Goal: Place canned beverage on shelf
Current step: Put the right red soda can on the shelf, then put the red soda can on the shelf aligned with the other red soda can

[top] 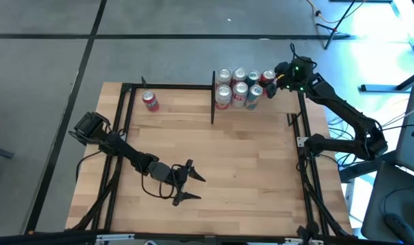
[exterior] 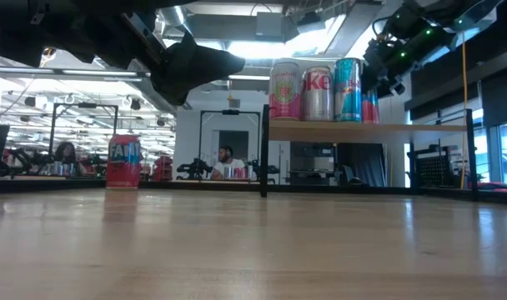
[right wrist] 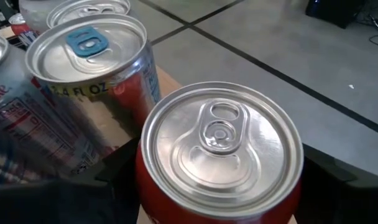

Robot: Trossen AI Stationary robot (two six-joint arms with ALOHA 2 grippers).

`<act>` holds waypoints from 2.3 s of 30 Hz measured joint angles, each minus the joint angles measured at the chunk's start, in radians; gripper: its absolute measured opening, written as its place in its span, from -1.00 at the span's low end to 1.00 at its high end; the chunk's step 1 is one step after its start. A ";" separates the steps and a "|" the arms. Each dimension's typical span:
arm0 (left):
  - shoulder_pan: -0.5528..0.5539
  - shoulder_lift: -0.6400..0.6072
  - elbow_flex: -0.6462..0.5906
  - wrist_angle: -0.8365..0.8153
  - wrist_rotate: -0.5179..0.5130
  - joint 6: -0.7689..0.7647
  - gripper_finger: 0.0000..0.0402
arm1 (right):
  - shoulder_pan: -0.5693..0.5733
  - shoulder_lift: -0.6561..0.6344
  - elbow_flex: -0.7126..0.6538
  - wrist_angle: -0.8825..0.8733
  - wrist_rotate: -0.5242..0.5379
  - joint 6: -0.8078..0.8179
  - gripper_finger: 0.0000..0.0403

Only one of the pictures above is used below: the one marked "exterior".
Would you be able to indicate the grey hanging outlet box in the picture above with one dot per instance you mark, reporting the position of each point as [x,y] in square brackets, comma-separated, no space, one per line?
[234,103]

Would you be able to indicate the black perforated cart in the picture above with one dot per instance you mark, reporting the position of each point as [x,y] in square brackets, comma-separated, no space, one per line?
[435,168]

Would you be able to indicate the silver round ceiling duct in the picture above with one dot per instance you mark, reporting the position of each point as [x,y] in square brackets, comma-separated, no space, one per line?
[172,14]

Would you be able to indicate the blue silver Red Bull can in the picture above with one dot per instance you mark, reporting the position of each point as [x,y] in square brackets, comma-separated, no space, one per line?
[347,96]

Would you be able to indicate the silver background can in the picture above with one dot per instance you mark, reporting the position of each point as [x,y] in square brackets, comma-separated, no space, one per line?
[228,172]

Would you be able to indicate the long ceiling tube light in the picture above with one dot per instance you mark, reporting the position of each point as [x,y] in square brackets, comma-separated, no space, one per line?
[249,77]

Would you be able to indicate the silver Diet Coke can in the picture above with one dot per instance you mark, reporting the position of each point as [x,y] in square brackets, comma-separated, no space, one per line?
[318,104]

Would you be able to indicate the wooden shelf with black posts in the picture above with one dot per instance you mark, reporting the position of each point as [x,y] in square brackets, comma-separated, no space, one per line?
[362,132]

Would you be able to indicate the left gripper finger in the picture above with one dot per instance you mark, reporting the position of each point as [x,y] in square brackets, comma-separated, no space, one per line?
[187,71]

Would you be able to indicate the red tool chest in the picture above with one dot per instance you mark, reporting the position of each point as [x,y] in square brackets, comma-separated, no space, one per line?
[164,168]

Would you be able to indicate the pink background can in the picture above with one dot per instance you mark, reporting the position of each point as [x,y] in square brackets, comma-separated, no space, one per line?
[241,173]

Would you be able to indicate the red Coca-Cola can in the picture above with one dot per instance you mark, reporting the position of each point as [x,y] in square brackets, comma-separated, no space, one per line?
[370,108]

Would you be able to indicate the person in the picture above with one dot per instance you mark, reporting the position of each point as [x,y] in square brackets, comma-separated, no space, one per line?
[228,164]
[66,154]

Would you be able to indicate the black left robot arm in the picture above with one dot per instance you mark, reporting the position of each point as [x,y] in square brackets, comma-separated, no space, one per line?
[7,25]

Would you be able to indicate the black aluminium table frame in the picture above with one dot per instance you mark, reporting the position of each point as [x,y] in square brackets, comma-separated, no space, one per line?
[166,186]

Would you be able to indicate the pink and silver soda can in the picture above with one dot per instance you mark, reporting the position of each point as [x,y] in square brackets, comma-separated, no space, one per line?
[285,104]

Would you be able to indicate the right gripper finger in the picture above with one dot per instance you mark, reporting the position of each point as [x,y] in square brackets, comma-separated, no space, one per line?
[374,71]
[397,88]

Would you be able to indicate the grey ceiling box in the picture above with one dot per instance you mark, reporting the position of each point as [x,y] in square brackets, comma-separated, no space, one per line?
[270,25]

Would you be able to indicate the red Fanta can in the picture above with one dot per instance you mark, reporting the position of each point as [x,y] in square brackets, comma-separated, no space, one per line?
[123,166]

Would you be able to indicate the black background robot arm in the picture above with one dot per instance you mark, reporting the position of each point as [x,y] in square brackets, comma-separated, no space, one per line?
[193,170]

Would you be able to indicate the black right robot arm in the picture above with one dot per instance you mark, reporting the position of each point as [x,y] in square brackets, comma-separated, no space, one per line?
[437,8]

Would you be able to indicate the dark curtain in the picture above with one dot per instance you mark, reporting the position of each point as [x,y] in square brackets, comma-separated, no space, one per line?
[362,164]

